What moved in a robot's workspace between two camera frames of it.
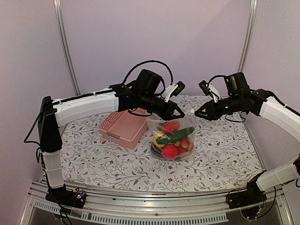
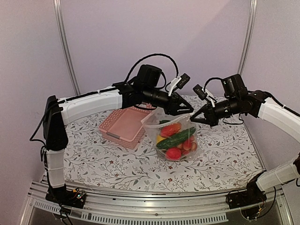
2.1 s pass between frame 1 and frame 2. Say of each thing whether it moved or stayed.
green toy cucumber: moved
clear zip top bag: stayed
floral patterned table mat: stayed
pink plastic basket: stayed
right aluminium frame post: stayed
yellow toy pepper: moved
